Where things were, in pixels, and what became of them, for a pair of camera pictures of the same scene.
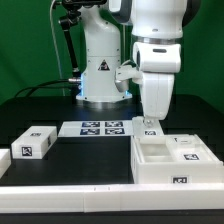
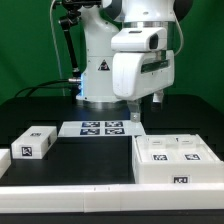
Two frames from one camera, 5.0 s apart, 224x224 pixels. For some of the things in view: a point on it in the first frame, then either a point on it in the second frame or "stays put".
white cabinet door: (139, 128) → (158, 149)
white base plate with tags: (96, 128) stays put
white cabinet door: (187, 149) stays put
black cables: (44, 87) stays put
